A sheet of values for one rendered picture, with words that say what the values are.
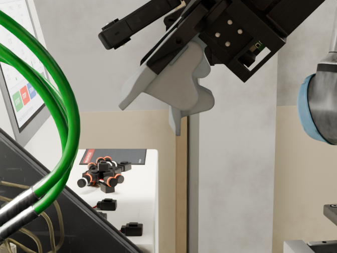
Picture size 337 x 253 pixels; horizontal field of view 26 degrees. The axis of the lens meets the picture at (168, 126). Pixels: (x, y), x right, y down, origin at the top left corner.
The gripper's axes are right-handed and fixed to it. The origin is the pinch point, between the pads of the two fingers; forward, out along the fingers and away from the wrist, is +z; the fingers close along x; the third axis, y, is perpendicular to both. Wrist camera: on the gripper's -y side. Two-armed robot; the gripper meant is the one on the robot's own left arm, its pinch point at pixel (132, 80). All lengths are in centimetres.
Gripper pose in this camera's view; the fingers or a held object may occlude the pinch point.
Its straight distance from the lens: 70.3
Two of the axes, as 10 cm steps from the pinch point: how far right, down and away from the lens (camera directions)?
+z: -6.4, 6.3, 4.3
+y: 7.4, 6.6, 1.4
